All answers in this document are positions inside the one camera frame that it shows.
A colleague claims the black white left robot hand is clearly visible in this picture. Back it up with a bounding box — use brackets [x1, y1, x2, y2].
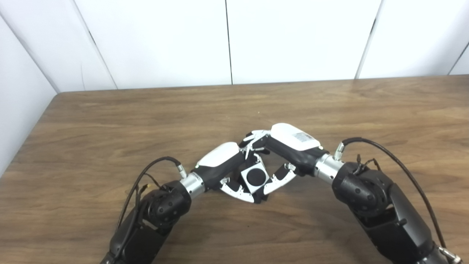
[194, 142, 264, 204]

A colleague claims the thin right arm wire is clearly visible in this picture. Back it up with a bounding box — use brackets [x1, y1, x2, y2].
[354, 154, 381, 175]

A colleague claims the white square piece with hole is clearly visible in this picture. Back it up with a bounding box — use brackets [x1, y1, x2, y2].
[239, 162, 270, 195]

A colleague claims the thin arm wire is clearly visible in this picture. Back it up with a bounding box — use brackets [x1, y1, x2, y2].
[354, 154, 381, 175]
[136, 176, 173, 220]

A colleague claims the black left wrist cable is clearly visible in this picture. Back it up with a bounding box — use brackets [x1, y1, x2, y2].
[117, 157, 187, 235]

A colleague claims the thin left arm wire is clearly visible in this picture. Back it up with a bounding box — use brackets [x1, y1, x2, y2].
[136, 176, 173, 220]

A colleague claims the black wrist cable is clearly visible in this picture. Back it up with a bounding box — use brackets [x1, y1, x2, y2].
[334, 137, 462, 264]
[117, 157, 187, 235]

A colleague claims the black peg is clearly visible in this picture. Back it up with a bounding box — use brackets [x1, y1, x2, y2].
[244, 154, 272, 204]

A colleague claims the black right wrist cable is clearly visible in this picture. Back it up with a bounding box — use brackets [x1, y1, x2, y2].
[334, 137, 462, 264]

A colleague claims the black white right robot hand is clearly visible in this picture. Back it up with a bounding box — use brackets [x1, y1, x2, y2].
[239, 123, 329, 195]

